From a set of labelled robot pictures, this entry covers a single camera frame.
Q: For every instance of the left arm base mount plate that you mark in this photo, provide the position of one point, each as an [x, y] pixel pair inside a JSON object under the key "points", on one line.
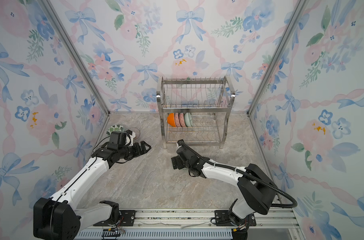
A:
{"points": [[126, 219]]}

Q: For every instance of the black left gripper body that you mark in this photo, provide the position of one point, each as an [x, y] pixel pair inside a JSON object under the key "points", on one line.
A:
{"points": [[132, 153]]}

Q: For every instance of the pink purple bowl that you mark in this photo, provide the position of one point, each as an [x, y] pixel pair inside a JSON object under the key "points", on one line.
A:
{"points": [[177, 120]]}

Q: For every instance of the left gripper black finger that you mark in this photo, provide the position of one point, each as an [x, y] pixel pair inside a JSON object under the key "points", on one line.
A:
{"points": [[141, 144], [144, 149]]}

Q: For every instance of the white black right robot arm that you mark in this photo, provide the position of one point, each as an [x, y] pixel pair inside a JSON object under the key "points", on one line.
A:
{"points": [[257, 197]]}

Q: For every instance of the pale green celadon bowl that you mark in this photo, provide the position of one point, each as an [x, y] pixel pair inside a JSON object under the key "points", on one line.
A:
{"points": [[188, 120]]}

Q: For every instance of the aluminium corner post right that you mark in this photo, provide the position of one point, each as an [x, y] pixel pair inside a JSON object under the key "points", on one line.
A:
{"points": [[288, 32]]}

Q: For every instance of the aluminium corner post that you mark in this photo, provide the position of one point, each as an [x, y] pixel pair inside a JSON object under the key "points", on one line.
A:
{"points": [[288, 32], [53, 17]]}

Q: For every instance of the purple glass bowl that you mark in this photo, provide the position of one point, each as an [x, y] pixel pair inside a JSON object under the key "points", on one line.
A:
{"points": [[136, 133]]}

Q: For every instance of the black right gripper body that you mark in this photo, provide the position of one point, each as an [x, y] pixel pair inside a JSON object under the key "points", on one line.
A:
{"points": [[179, 164]]}

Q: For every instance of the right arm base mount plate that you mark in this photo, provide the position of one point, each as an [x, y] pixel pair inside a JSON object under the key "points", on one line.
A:
{"points": [[223, 219]]}

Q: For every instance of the aluminium corner post left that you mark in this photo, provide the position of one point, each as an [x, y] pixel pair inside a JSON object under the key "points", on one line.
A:
{"points": [[53, 17]]}

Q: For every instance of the orange white bowl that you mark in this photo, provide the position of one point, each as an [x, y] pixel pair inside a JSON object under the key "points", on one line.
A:
{"points": [[171, 120]]}

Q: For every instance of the stainless steel dish rack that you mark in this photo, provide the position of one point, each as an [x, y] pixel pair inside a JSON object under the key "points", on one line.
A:
{"points": [[208, 100]]}

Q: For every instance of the green leaf pattern bowl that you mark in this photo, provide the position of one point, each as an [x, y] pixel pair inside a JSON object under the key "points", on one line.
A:
{"points": [[114, 128]]}

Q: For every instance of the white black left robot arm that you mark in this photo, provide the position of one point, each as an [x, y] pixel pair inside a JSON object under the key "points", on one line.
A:
{"points": [[58, 217]]}

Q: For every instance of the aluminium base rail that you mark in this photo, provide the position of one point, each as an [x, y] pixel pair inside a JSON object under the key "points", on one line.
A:
{"points": [[195, 224]]}

